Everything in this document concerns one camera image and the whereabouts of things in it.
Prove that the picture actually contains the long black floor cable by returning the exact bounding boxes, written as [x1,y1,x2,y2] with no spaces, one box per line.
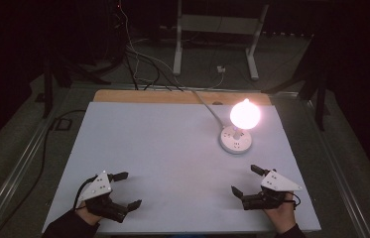
[0,109,87,238]

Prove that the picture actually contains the metal floor rail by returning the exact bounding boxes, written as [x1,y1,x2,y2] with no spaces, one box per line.
[0,86,74,238]
[300,97,370,238]

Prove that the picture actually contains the person's left hand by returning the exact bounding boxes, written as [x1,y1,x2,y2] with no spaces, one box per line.
[74,201,105,227]

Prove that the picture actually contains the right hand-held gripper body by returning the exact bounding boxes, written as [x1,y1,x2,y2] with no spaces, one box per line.
[240,169,304,211]

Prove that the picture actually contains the white power socket cable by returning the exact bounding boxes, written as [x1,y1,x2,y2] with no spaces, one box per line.
[189,88,227,130]

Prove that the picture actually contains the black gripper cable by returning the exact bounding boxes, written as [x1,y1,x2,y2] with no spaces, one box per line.
[290,191,303,210]
[72,176,99,210]

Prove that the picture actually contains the glowing round bulb lamp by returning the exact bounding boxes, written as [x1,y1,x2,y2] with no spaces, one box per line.
[229,97,262,141]

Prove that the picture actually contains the light grey table mat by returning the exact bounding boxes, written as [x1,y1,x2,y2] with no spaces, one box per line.
[41,101,322,235]

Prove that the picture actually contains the black tripod stand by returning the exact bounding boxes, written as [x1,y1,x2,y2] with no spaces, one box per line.
[41,49,113,120]
[260,65,331,132]

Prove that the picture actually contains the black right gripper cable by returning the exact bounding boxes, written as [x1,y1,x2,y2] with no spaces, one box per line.
[290,191,303,210]

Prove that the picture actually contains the person's right hand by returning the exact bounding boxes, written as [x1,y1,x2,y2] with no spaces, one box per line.
[263,191,298,235]

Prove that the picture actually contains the black floor cables bundle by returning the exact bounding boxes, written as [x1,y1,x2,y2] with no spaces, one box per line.
[124,46,185,92]

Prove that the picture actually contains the white metal stand frame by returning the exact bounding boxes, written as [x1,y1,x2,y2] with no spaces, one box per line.
[173,0,271,81]

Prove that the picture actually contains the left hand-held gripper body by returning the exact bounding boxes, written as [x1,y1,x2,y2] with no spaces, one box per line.
[76,171,130,223]

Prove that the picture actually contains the white floor cable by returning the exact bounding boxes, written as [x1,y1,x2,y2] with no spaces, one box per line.
[118,2,188,91]

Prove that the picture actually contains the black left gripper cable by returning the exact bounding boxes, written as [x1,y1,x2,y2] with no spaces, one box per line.
[72,176,99,210]

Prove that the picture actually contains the round white power socket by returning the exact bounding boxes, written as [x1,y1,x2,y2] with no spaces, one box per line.
[218,124,254,156]

